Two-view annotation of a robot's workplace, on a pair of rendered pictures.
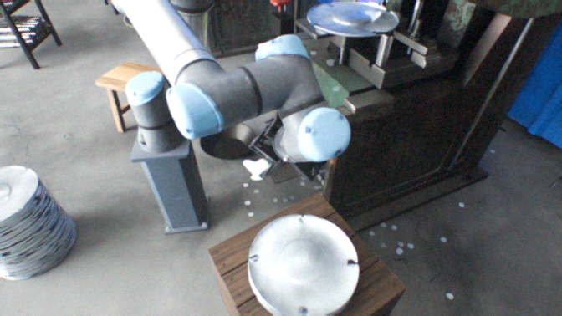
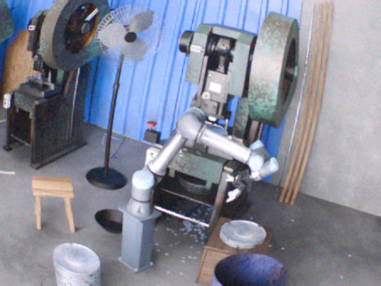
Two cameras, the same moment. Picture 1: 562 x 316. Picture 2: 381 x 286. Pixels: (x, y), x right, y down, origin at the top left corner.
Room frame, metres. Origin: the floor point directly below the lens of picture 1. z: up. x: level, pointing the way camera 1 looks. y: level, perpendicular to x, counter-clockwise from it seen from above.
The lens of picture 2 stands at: (-0.82, 1.83, 1.74)
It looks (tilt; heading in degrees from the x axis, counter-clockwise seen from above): 21 degrees down; 314
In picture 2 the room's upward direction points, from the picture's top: 11 degrees clockwise
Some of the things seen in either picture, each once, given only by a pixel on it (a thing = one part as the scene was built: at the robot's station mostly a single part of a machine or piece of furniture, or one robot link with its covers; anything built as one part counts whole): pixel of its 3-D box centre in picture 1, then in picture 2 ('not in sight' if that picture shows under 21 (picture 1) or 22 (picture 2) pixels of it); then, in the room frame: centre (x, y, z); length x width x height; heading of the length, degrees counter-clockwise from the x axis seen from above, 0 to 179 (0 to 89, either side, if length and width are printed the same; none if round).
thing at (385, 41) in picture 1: (384, 48); not in sight; (0.89, -0.31, 0.75); 0.03 x 0.03 x 0.10; 25
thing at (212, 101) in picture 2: not in sight; (216, 89); (1.08, -0.32, 1.04); 0.17 x 0.15 x 0.30; 115
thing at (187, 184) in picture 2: not in sight; (200, 181); (1.10, -0.35, 0.36); 0.34 x 0.34 x 0.10
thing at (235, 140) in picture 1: (228, 143); (113, 223); (1.28, 0.27, 0.04); 0.30 x 0.30 x 0.07
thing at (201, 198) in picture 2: not in sight; (199, 187); (1.11, -0.36, 0.31); 0.43 x 0.42 x 0.01; 25
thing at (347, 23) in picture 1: (351, 17); (205, 129); (1.05, -0.24, 0.78); 0.29 x 0.29 x 0.01
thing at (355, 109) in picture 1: (439, 124); (243, 174); (0.92, -0.59, 0.45); 0.92 x 0.12 x 0.90; 115
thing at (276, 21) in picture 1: (282, 37); (150, 143); (1.29, -0.02, 0.62); 0.10 x 0.06 x 0.20; 25
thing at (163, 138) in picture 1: (159, 127); (140, 203); (0.83, 0.40, 0.50); 0.15 x 0.15 x 0.10
